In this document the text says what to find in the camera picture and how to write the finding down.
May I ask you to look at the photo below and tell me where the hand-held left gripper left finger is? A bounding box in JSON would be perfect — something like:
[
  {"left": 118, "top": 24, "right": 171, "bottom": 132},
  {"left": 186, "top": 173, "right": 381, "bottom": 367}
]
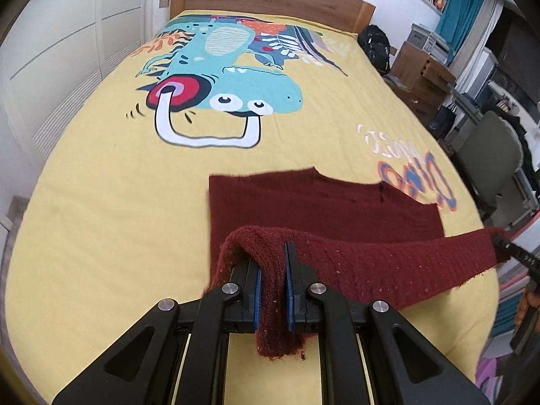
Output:
[{"left": 51, "top": 259, "right": 263, "bottom": 405}]

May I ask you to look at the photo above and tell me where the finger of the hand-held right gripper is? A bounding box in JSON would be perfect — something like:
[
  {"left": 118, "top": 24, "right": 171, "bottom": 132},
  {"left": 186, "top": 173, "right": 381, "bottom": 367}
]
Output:
[{"left": 491, "top": 228, "right": 540, "bottom": 271}]

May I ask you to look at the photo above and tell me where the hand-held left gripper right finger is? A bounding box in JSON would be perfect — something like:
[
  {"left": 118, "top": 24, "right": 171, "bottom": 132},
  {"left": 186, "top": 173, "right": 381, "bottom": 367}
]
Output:
[{"left": 284, "top": 242, "right": 492, "bottom": 405}]

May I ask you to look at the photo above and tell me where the dark red knit sweater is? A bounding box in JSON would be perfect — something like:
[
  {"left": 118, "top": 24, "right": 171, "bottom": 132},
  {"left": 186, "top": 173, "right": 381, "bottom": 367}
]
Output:
[{"left": 201, "top": 167, "right": 507, "bottom": 361}]

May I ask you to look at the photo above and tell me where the purple plastic stool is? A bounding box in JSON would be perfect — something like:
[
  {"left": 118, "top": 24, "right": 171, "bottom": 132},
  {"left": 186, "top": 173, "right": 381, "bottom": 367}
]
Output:
[{"left": 475, "top": 356, "right": 511, "bottom": 401}]

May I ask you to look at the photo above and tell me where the grey office chair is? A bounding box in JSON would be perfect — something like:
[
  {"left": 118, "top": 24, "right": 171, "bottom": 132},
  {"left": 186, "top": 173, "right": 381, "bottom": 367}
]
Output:
[{"left": 456, "top": 112, "right": 526, "bottom": 226}]

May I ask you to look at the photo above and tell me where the dark blue bag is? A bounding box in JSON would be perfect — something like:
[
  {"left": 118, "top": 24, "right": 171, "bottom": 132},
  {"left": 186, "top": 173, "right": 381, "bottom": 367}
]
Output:
[{"left": 428, "top": 103, "right": 458, "bottom": 140}]

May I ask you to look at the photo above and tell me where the yellow dinosaur print bed sheet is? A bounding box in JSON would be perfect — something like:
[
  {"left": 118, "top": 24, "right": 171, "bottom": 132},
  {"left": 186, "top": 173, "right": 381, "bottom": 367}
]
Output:
[{"left": 4, "top": 8, "right": 501, "bottom": 405}]

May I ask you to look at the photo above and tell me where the wooden dresser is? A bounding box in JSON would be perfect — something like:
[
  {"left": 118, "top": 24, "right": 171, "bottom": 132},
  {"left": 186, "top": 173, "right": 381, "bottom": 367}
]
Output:
[{"left": 390, "top": 41, "right": 458, "bottom": 129}]

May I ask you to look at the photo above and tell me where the grey storage box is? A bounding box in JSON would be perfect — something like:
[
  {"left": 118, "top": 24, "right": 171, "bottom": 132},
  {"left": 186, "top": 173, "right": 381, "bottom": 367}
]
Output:
[{"left": 407, "top": 23, "right": 454, "bottom": 66}]

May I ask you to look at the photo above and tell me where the teal curtain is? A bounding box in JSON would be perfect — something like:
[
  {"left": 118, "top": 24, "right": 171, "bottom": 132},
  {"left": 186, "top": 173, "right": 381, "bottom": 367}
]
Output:
[{"left": 434, "top": 0, "right": 486, "bottom": 68}]

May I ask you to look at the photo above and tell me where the black backpack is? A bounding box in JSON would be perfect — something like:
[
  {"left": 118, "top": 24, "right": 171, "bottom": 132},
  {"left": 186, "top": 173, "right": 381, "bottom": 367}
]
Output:
[{"left": 358, "top": 24, "right": 392, "bottom": 74}]

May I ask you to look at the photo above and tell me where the white wardrobe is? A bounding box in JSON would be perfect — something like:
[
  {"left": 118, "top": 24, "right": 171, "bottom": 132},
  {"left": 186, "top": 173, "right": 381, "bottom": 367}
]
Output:
[{"left": 0, "top": 0, "right": 178, "bottom": 228}]

